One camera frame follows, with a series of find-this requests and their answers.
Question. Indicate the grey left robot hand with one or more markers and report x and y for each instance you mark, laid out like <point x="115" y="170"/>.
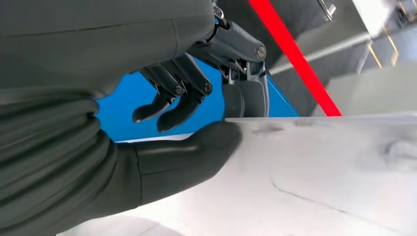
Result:
<point x="81" y="39"/>

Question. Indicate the blue metal shelf rack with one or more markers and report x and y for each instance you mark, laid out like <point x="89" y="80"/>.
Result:
<point x="130" y="107"/>

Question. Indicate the red barrier tape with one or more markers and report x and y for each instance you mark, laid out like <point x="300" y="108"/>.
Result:
<point x="293" y="52"/>

